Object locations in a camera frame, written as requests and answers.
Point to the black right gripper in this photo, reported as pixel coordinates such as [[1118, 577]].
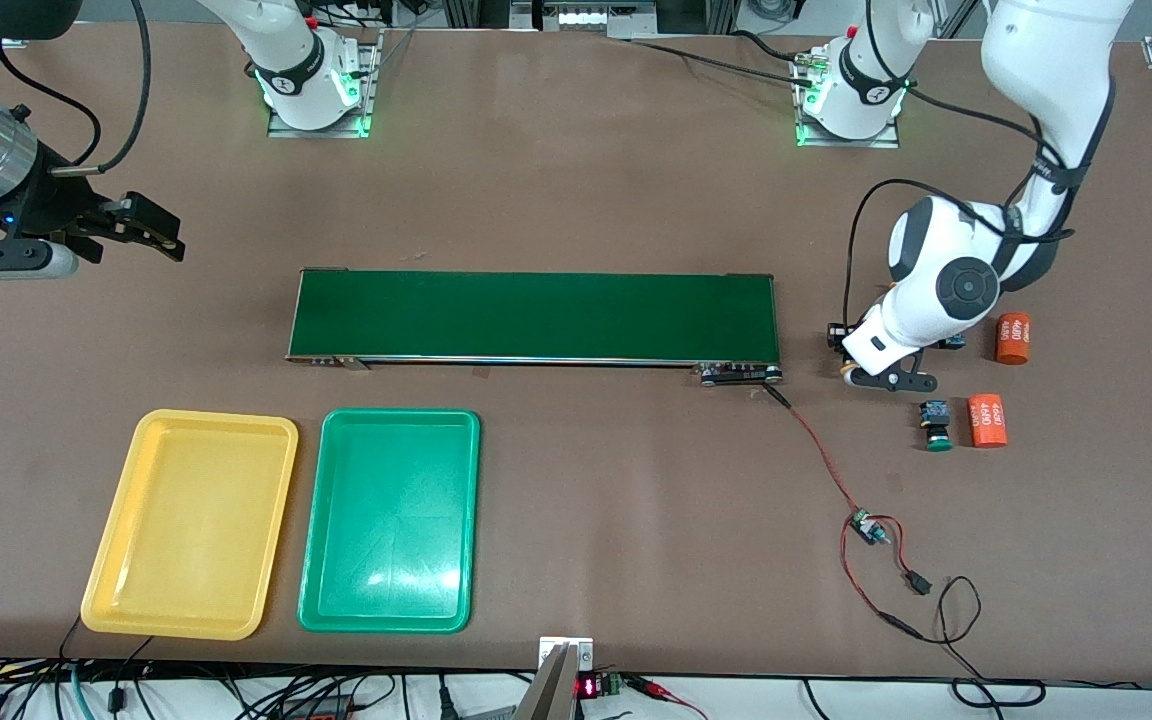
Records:
[[48, 203]]

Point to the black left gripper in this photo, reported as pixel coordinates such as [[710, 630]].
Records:
[[839, 335]]

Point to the yellow push button switch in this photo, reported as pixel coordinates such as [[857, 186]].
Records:
[[846, 371]]

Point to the green push button switch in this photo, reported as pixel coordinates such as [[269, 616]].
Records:
[[954, 342], [936, 415]]

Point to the orange cylinder battery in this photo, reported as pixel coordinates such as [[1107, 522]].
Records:
[[1012, 340], [987, 420]]

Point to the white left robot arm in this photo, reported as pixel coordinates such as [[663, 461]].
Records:
[[936, 270]]

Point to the small motor controller board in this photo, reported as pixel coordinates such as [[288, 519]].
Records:
[[866, 527]]

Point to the green conveyor belt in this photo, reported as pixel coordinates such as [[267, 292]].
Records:
[[406, 330]]

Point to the yellow plastic tray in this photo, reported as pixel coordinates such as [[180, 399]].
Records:
[[186, 520]]

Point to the green plastic tray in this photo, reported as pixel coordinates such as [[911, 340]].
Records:
[[391, 520]]

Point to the red clip lead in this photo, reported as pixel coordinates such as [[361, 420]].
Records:
[[661, 690]]

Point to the lit metal equipment unit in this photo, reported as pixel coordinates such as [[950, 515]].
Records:
[[586, 18]]

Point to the red digit display module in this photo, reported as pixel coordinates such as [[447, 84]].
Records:
[[588, 687]]

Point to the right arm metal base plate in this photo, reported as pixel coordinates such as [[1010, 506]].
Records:
[[316, 132]]

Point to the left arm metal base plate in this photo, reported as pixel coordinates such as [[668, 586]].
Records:
[[846, 140]]

